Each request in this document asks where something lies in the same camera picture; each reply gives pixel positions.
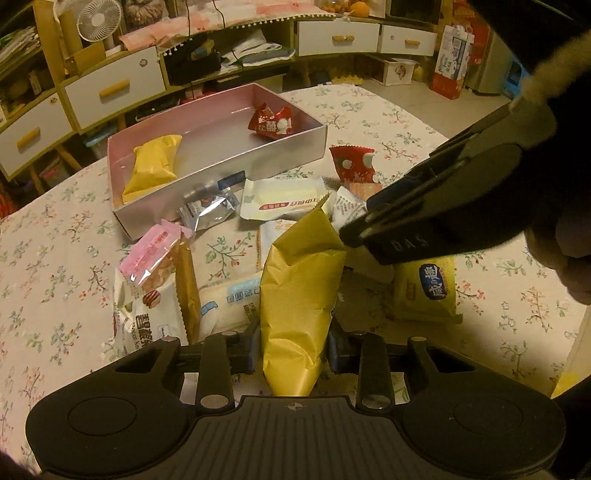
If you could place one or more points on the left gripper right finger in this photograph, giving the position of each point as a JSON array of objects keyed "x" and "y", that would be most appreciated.
[{"x": 366, "y": 355}]

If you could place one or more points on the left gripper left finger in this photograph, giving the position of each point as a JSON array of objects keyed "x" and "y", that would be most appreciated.
[{"x": 216, "y": 360}]

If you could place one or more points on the yellow blue-label snack bag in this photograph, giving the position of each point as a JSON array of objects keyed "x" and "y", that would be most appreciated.
[{"x": 425, "y": 291}]

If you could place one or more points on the white pistachio snack bag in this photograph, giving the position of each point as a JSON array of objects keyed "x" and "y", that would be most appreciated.
[{"x": 142, "y": 317}]

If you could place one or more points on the yellow printed snack bag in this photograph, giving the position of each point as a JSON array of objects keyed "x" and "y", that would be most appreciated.
[{"x": 298, "y": 291}]

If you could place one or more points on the pink wafer snack packet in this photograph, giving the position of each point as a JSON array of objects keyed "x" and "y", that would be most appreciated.
[{"x": 149, "y": 261}]

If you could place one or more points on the cookie picture snack packet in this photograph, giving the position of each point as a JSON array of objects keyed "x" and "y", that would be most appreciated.
[{"x": 269, "y": 232}]

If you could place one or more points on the cream red-label snack packet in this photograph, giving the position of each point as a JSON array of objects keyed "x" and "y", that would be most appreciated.
[{"x": 271, "y": 199}]

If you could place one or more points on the plain yellow snack bag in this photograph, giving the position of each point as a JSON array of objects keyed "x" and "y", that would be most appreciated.
[{"x": 153, "y": 167}]

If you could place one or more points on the red snack bag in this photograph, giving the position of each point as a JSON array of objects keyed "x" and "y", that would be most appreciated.
[
  {"x": 354, "y": 163},
  {"x": 273, "y": 125}
]

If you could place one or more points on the white blue rice cracker packet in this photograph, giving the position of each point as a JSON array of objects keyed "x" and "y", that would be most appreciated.
[{"x": 229, "y": 306}]

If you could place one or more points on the gold foil snack bar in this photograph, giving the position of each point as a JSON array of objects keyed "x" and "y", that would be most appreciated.
[{"x": 186, "y": 290}]

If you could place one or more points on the white triangular snack bag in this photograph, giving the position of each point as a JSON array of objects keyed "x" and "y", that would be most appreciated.
[{"x": 346, "y": 208}]

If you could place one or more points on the silver foil snack packet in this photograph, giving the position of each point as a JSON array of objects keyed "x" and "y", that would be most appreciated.
[{"x": 203, "y": 213}]

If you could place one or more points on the floral tablecloth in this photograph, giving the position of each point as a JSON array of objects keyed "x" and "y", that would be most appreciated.
[{"x": 59, "y": 255}]

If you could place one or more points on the pink cardboard tray box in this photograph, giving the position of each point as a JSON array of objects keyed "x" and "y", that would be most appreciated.
[{"x": 217, "y": 150}]

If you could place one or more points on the oranges on stand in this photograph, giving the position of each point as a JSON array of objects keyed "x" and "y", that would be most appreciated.
[{"x": 355, "y": 8}]

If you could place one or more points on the black box on shelf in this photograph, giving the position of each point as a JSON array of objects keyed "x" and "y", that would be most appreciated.
[{"x": 190, "y": 61}]

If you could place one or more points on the wooden cabinet with drawers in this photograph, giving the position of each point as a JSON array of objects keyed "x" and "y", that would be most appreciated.
[{"x": 69, "y": 67}]

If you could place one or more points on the pink cloth runner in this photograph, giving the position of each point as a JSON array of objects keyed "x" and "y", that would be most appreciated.
[{"x": 215, "y": 16}]

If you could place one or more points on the cat portrait picture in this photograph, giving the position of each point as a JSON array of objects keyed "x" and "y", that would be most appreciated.
[{"x": 142, "y": 13}]

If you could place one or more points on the white desk fan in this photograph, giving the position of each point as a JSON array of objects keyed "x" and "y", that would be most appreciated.
[{"x": 98, "y": 20}]

